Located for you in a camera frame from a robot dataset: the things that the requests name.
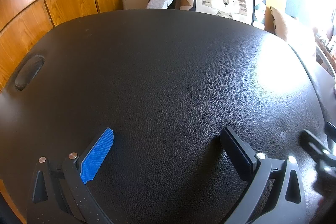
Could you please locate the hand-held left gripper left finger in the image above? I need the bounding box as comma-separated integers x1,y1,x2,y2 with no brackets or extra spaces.
26,127,114,224

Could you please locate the beige deer print cushion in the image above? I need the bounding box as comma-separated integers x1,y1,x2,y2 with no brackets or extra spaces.
270,6,318,56

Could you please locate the cluttered wooden side table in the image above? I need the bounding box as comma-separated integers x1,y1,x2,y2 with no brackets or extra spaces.
315,27,336,75

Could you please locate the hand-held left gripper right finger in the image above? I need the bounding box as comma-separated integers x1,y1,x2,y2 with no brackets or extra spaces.
220,126,307,224

